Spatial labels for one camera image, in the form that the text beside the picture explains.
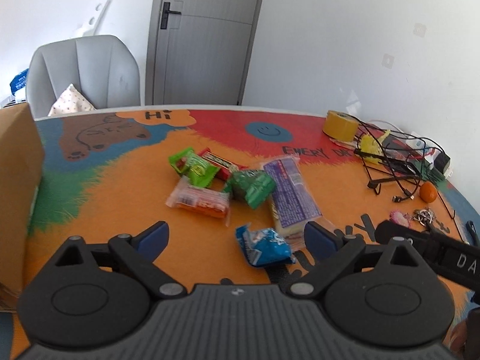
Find blue snack packet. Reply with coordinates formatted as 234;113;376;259
235;224;295;267

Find tangled black cables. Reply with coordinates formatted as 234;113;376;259
344;114;464;233

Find white perforated board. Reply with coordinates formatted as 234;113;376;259
75;0;111;38

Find orange clear snack packet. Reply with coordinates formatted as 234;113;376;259
166;176;230;225

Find small orange fruit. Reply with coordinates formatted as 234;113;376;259
419;181;438;204

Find pink keychain charm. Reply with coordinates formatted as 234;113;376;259
390;211;411;228

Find brown cardboard box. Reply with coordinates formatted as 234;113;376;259
0;103;45;313

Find yellow plush toy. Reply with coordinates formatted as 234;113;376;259
359;129;391;164

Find white power strip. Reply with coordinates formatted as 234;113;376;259
368;119;453;179

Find purple wafer packet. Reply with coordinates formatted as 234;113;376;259
261;155;321;238

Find metal key ring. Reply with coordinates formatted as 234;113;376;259
412;208;436;228

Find yellow tape roll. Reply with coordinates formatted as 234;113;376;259
322;111;360;142

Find black door handle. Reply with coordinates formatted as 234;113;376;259
160;2;182;30

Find red candy bar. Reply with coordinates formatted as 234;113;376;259
197;148;247;181

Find grey door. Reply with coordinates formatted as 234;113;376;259
145;0;261;106

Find grey armchair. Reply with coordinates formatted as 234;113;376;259
26;35;141;119

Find blue plastic bag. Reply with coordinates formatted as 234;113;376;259
10;68;29;96

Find colourful cartoon table mat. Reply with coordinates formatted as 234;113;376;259
9;109;480;360

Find light green snack packet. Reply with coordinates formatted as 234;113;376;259
168;147;220;188

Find dark green snack packet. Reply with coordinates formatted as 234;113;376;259
223;169;277;210

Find dotted white cushion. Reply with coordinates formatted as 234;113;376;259
48;84;96;116

